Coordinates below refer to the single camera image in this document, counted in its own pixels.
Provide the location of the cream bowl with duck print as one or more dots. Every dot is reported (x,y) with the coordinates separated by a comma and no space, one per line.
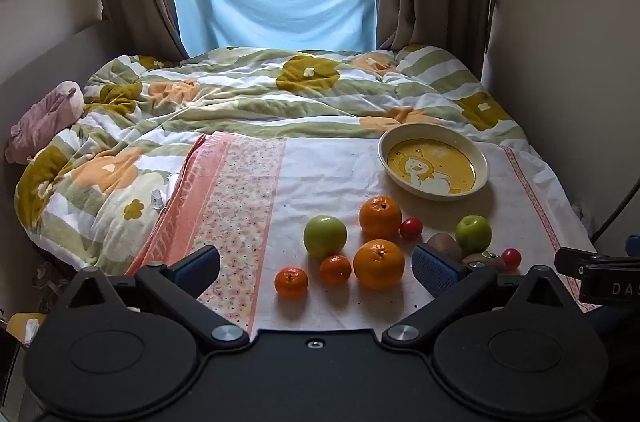
(432,165)

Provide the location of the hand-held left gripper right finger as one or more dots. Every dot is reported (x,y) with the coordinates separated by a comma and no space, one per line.
(435,269)

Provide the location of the pink floral bed sheet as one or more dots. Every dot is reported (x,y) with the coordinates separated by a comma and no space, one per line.
(325,172)

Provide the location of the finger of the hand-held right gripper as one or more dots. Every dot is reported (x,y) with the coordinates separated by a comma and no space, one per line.
(575,259)

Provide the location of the green apple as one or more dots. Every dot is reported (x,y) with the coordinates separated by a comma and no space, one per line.
(325,236)
(473,233)

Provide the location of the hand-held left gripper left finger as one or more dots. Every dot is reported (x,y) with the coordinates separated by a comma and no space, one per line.
(197,267)

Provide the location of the red cherry tomato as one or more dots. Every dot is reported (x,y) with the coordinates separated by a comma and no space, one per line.
(511,258)
(410,228)

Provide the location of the brown kiwi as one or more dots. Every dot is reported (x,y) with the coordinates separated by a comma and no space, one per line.
(442,246)
(484,260)

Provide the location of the small mandarin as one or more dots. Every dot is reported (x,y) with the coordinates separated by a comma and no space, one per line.
(291,282)
(335,269)

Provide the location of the grey bed headboard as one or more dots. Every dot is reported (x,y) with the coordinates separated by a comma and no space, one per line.
(45,62)

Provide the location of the pink plush toy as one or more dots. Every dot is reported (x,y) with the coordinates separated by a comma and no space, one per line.
(47,117)

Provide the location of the green striped floral quilt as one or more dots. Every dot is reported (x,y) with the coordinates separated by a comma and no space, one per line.
(240,92)

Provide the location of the yellow container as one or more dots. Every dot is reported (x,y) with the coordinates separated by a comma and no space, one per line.
(25,327)

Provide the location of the large orange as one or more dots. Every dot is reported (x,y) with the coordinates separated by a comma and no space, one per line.
(380,216)
(378,264)

